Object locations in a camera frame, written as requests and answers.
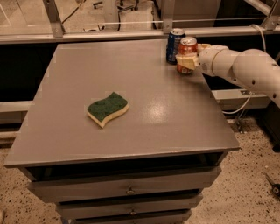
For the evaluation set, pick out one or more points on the grey drawer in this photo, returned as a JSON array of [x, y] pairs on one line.
[[129, 206], [167, 217], [124, 185]]

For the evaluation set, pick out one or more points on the grey floor ledge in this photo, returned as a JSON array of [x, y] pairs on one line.
[[232, 99]]

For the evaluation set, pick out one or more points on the red coke can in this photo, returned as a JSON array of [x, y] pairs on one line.
[[187, 45]]

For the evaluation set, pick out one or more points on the middle grey drawer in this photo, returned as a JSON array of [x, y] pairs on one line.
[[129, 206]]

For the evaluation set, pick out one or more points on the grey drawer cabinet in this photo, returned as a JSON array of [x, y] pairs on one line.
[[173, 121]]

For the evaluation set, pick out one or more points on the top grey drawer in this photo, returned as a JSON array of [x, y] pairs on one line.
[[124, 185]]

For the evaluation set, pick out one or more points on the bottom grey drawer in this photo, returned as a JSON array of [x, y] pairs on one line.
[[167, 217]]

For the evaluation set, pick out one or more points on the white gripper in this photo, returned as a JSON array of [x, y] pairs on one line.
[[206, 60]]

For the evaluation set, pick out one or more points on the green and yellow sponge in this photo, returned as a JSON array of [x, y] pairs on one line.
[[107, 109]]

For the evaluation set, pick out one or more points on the blue pepsi can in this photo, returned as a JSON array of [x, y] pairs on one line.
[[173, 44]]

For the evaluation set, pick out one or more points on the black caster wheel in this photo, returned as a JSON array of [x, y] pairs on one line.
[[275, 187]]

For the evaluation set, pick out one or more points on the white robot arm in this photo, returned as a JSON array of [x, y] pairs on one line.
[[252, 69]]

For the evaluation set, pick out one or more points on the metal window rail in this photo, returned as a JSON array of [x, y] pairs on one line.
[[134, 35]]

